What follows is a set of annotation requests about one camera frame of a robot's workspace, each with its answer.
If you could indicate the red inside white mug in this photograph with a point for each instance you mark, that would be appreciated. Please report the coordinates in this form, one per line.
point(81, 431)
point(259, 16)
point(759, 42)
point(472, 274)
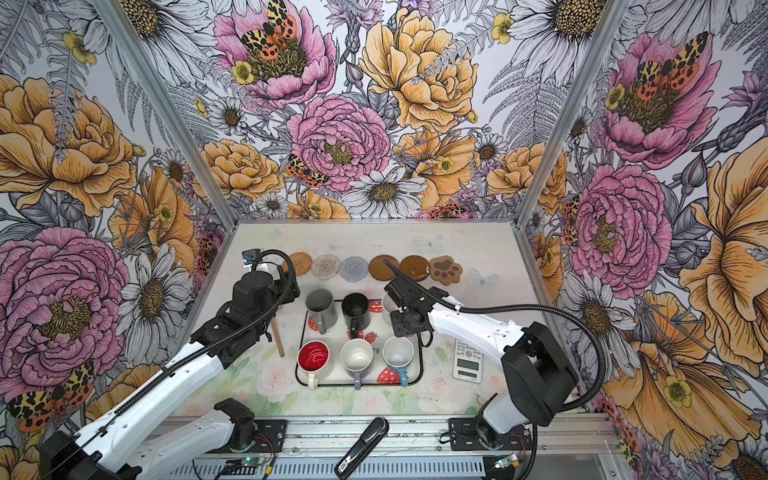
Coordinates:
point(314, 360)

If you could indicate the black mug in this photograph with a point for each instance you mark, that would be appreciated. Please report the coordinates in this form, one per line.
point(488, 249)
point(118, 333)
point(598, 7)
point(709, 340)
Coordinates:
point(356, 313)

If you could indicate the woven rattan coaster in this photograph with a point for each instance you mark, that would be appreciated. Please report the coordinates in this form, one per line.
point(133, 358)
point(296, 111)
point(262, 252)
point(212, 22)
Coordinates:
point(302, 263)

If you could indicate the cork paw print coaster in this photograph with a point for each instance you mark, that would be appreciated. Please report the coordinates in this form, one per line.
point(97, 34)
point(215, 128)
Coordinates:
point(445, 270)

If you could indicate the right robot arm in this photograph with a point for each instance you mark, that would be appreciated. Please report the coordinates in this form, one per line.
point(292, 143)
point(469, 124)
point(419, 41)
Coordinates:
point(539, 377)

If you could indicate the grey mug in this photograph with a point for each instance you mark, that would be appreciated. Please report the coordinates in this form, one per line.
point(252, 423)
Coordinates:
point(322, 311)

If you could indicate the plain brown wooden coaster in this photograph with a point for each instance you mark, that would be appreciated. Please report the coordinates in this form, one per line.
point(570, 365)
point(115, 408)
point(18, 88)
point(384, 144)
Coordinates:
point(380, 267)

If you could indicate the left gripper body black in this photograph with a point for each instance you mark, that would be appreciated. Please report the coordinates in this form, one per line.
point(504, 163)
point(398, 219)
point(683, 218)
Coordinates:
point(285, 291)

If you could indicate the multicolour zigzag woven coaster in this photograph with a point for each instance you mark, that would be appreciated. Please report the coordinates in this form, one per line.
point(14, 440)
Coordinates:
point(325, 266)

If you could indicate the small wooden mallet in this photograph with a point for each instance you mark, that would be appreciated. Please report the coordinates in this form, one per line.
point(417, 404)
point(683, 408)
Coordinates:
point(277, 338)

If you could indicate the white calculator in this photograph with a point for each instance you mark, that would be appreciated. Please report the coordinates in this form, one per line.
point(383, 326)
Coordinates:
point(467, 363)

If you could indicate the white mug blue handle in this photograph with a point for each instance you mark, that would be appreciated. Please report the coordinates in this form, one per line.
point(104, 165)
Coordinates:
point(398, 353)

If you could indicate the white mug purple handle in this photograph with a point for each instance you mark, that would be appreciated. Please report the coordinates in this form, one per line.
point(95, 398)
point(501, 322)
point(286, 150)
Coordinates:
point(356, 358)

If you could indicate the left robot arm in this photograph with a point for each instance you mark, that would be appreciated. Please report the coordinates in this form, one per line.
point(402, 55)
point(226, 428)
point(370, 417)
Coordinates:
point(115, 446)

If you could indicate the grey woven coaster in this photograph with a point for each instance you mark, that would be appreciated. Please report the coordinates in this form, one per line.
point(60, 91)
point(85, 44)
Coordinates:
point(354, 269)

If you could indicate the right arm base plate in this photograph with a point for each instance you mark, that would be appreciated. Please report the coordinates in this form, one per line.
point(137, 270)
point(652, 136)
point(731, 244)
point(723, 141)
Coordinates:
point(464, 434)

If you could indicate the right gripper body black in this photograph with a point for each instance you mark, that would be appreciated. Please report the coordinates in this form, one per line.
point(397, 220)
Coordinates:
point(403, 326)

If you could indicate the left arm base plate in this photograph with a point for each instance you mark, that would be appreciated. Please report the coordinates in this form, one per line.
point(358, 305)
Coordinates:
point(264, 435)

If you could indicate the scratched brown wooden coaster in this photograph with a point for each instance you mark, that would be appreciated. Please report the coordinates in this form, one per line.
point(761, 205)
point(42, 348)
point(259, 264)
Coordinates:
point(415, 267)

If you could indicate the black stapler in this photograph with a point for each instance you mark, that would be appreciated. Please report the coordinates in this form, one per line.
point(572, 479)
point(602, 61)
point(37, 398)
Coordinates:
point(374, 433)

